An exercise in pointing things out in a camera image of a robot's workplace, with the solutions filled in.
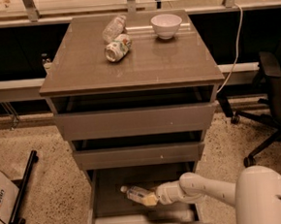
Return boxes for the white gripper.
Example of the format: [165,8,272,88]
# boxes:
[141,181,185,207]

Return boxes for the blue plastic bottle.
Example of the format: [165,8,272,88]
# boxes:
[120,185,155,204]

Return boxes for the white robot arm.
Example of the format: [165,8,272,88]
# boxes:
[142,165,281,224]

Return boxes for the grey bottom drawer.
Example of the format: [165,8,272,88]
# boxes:
[88,162,210,224]

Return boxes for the grey drawer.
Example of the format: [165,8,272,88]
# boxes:
[88,162,210,224]
[73,131,204,170]
[53,101,217,141]

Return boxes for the grey middle drawer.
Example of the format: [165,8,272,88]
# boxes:
[73,131,204,170]

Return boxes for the grey drawer cabinet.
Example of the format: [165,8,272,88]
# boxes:
[33,6,233,190]

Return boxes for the grey top drawer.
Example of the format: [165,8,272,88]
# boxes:
[53,101,217,141]

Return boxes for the clear plastic bottle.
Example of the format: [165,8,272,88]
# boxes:
[103,16,127,44]

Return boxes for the black metal stand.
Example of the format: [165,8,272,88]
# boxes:
[9,150,39,224]

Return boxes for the green labelled can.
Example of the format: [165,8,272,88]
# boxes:
[105,34,132,63]

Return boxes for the black office chair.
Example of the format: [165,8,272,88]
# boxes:
[217,38,281,167]

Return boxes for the white bowl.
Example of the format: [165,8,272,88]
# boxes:
[151,14,182,39]

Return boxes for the white cable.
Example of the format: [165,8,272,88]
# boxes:
[209,4,251,94]

